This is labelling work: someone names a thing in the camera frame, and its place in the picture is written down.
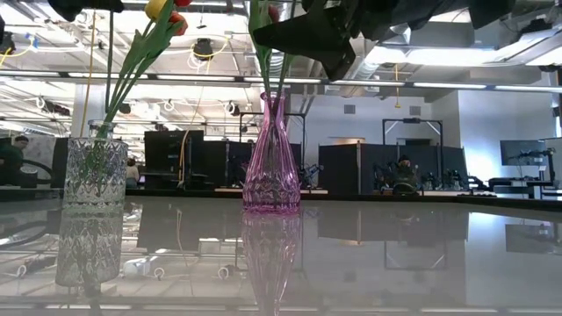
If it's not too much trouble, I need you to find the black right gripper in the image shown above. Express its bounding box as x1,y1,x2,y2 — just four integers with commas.
253,0,416,82

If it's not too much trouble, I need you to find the yellow artificial tulip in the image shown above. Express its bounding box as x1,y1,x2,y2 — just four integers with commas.
98,0,169,140

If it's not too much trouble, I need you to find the dark red artificial tulip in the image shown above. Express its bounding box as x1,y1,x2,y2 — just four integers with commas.
248,0,282,104

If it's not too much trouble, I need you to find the pink ribbed glass vase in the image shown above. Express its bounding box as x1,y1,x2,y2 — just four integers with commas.
241,90,302,215

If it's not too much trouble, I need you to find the clear cut-glass vase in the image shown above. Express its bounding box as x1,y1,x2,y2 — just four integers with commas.
62,118,129,211

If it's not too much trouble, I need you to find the white overhead light bar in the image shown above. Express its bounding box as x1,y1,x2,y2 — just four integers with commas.
0,69,562,94

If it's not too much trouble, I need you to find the black partition panel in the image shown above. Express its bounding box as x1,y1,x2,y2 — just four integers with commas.
318,142,466,194
143,129,205,190

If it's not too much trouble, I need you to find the person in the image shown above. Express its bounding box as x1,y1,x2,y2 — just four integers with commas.
0,134,30,188
392,153,417,185
126,157,140,190

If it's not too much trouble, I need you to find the computer monitor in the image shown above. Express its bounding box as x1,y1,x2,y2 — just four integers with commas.
500,139,548,167

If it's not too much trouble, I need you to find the background desk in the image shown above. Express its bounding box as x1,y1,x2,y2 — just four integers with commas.
486,176,555,199

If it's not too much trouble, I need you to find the silver ventilation duct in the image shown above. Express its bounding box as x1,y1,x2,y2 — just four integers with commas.
245,0,308,141
346,24,416,87

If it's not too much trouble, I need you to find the black ceiling camera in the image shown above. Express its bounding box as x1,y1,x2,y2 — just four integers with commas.
192,38,215,61

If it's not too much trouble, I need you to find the black metal stand frame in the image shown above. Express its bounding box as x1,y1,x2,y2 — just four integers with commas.
381,117,444,146

